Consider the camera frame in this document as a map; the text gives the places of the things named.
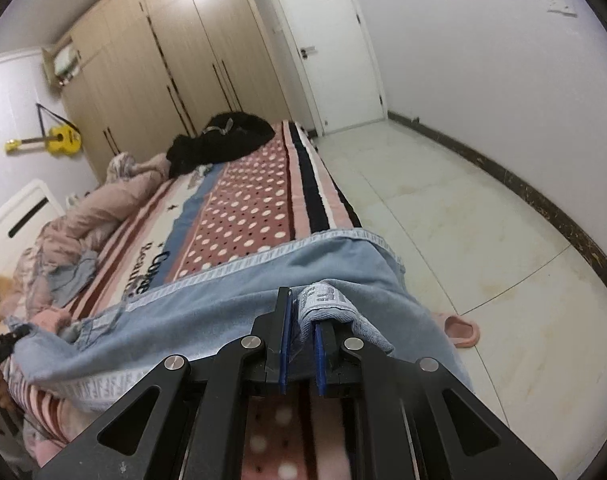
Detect small blue garment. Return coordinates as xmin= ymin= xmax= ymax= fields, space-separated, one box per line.
xmin=46 ymin=250 xmax=98 ymax=308

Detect pink crumpled duvet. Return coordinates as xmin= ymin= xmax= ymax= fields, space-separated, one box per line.
xmin=0 ymin=153 xmax=170 ymax=320

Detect patterned pink bed blanket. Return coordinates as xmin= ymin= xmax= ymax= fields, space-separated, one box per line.
xmin=9 ymin=122 xmax=362 ymax=466

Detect black clothing pile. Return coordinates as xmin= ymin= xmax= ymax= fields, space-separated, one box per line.
xmin=166 ymin=112 xmax=275 ymax=178

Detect white room door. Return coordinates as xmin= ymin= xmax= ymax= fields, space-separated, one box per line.
xmin=274 ymin=0 xmax=386 ymax=134

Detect light blue denim pants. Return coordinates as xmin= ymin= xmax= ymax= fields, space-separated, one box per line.
xmin=4 ymin=229 xmax=471 ymax=412

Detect beige wooden wardrobe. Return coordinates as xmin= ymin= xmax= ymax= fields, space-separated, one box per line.
xmin=49 ymin=0 xmax=291 ymax=181

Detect white bed headboard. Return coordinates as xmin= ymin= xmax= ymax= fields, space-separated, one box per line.
xmin=0 ymin=179 xmax=64 ymax=276

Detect pink slipper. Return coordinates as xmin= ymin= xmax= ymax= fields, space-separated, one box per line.
xmin=433 ymin=313 xmax=481 ymax=349

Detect yellow toy guitar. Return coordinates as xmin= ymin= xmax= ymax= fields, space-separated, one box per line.
xmin=5 ymin=126 xmax=82 ymax=156

